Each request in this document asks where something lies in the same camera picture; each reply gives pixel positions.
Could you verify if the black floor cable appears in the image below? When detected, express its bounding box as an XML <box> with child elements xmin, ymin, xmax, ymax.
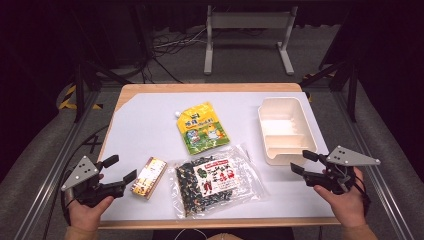
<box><xmin>42</xmin><ymin>124</ymin><xmax>110</xmax><ymax>240</ymax></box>

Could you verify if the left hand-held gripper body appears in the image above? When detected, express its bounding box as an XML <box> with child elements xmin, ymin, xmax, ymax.
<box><xmin>60</xmin><ymin>155</ymin><xmax>128</xmax><ymax>208</ymax></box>

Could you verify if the bundle of floor cables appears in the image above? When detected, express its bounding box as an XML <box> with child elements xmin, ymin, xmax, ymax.
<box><xmin>151</xmin><ymin>26</ymin><xmax>208</xmax><ymax>58</ymax></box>

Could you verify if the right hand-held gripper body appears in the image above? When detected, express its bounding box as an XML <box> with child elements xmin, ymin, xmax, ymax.
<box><xmin>303</xmin><ymin>145</ymin><xmax>381</xmax><ymax>196</ymax></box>

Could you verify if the clear bag of dark snacks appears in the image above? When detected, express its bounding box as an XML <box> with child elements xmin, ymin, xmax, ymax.
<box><xmin>168</xmin><ymin>143</ymin><xmax>270</xmax><ymax>220</ymax></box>

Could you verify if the white metal stand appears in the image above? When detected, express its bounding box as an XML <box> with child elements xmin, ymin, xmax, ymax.
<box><xmin>203</xmin><ymin>4</ymin><xmax>299</xmax><ymax>76</ymax></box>

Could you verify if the yellow black hazard tape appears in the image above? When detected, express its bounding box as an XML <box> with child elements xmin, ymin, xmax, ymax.
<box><xmin>58</xmin><ymin>84</ymin><xmax>104</xmax><ymax>111</ymax></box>

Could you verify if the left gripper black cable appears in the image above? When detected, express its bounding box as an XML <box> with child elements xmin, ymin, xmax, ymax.
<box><xmin>59</xmin><ymin>170</ymin><xmax>75</xmax><ymax>225</ymax></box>

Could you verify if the white table mat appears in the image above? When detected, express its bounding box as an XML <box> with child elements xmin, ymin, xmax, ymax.
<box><xmin>99</xmin><ymin>91</ymin><xmax>335</xmax><ymax>222</ymax></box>

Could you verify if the yellow spout pouch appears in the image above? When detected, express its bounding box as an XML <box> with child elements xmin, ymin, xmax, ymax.
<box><xmin>174</xmin><ymin>101</ymin><xmax>231</xmax><ymax>156</ymax></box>

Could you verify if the white plastic container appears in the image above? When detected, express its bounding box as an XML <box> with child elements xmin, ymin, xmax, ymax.
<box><xmin>257</xmin><ymin>96</ymin><xmax>319</xmax><ymax>167</ymax></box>

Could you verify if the person's right hand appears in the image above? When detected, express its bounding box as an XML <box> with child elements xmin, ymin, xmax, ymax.
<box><xmin>313</xmin><ymin>166</ymin><xmax>368</xmax><ymax>230</ymax></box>

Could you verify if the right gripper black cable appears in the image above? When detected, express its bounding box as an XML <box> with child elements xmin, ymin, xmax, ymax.
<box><xmin>353</xmin><ymin>173</ymin><xmax>372</xmax><ymax>216</ymax></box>

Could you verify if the black metal stand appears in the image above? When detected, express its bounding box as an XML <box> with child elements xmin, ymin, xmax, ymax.
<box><xmin>299</xmin><ymin>59</ymin><xmax>360</xmax><ymax>123</ymax></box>
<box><xmin>73</xmin><ymin>61</ymin><xmax>132</xmax><ymax>123</ymax></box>

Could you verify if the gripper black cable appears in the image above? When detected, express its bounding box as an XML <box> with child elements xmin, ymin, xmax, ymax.
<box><xmin>59</xmin><ymin>170</ymin><xmax>75</xmax><ymax>225</ymax></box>
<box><xmin>353</xmin><ymin>173</ymin><xmax>372</xmax><ymax>216</ymax></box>

